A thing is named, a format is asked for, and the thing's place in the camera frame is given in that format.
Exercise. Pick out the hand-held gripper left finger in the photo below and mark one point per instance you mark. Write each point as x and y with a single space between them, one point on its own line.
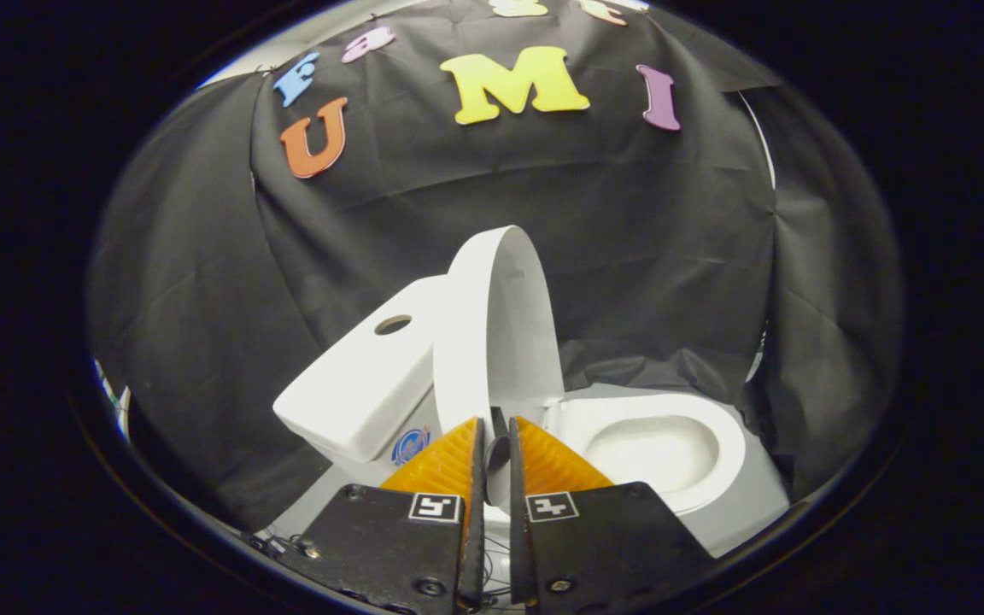
389 547

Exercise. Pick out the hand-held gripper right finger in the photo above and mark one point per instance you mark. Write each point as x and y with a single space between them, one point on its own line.
603 542

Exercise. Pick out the black backdrop cloth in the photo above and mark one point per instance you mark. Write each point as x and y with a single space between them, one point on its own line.
629 256

